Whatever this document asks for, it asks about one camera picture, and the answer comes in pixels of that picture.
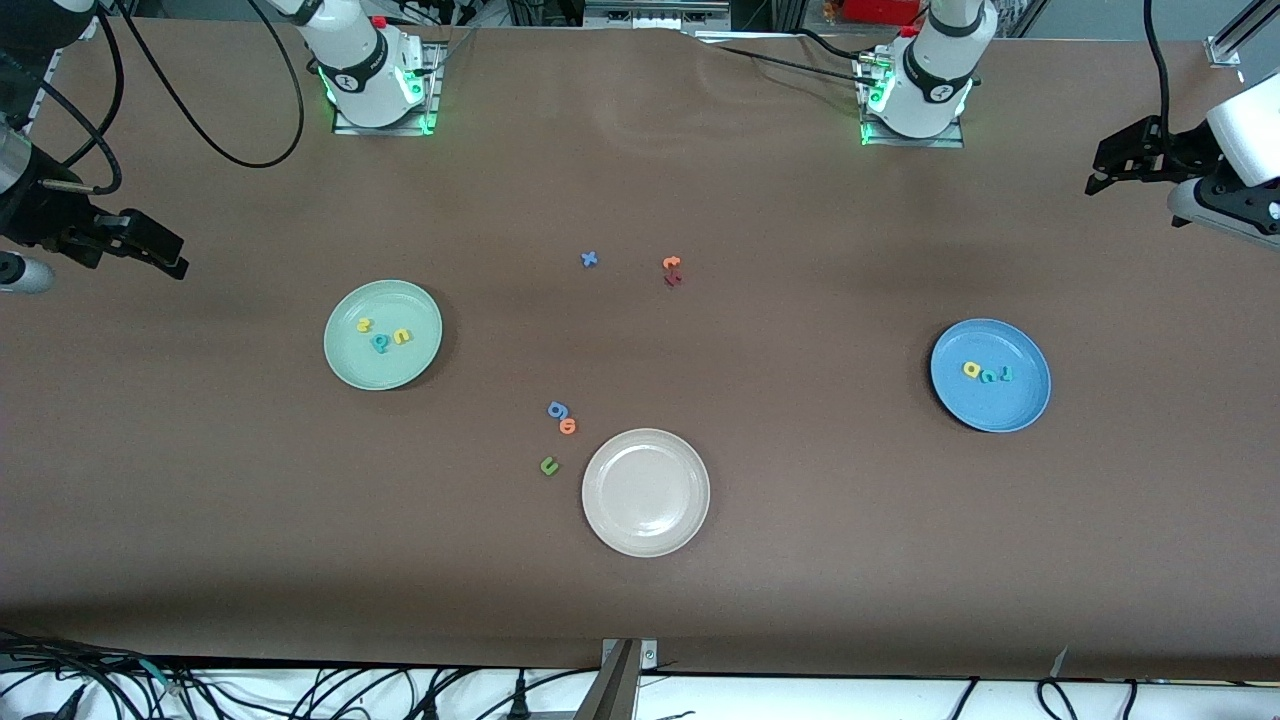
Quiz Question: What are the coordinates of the light green plate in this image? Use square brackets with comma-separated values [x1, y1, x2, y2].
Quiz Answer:
[323, 279, 444, 391]

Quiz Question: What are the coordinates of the blue plate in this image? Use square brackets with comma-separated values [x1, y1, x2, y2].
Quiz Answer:
[929, 318, 1053, 434]

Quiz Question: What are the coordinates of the red box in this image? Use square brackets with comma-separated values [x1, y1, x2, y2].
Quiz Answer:
[840, 0, 926, 26]

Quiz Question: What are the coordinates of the silver equipment box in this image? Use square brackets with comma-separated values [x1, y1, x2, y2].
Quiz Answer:
[583, 0, 732, 31]

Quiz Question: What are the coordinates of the beige plate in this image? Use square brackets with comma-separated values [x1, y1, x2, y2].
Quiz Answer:
[581, 428, 712, 558]

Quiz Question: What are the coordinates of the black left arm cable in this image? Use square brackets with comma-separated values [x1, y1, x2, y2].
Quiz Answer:
[1145, 0, 1201, 166]

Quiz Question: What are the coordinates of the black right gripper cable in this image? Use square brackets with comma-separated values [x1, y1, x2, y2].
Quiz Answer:
[35, 10, 125, 196]

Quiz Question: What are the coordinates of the black right arm cable loop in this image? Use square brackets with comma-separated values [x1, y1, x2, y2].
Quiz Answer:
[112, 0, 306, 169]

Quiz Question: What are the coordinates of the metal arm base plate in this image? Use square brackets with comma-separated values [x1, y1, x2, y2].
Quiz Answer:
[855, 45, 967, 150]
[331, 38, 448, 137]

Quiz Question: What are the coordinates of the black base cable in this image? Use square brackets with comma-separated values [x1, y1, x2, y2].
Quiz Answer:
[790, 27, 881, 66]
[400, 8, 476, 79]
[712, 42, 869, 79]

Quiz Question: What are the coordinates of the grey metal post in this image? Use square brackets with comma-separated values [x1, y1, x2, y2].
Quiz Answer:
[573, 640, 641, 720]

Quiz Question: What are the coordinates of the metal bracket plate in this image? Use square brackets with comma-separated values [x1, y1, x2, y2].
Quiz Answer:
[600, 638, 659, 673]

